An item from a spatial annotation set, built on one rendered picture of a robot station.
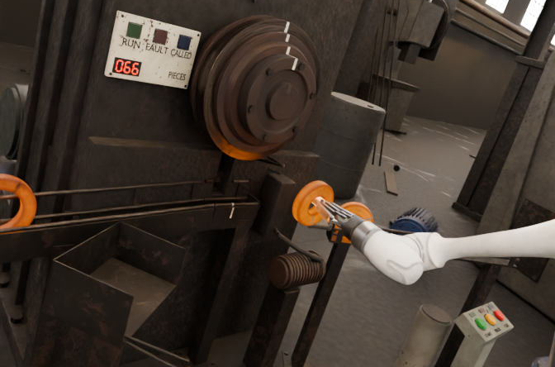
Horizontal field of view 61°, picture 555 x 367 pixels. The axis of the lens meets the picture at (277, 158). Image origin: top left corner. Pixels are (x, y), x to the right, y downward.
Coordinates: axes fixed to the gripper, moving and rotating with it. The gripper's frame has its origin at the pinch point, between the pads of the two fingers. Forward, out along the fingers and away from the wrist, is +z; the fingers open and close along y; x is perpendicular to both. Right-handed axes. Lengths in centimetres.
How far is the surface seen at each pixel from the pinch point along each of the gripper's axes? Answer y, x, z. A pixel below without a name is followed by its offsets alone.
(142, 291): -57, -24, -3
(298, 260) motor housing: 14.9, -32.0, 8.3
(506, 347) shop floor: 172, -83, -35
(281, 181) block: 6.1, -5.5, 22.8
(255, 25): -26, 46, 24
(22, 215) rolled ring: -80, -16, 24
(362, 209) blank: 34.2, -7.6, 3.6
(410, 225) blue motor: 184, -57, 56
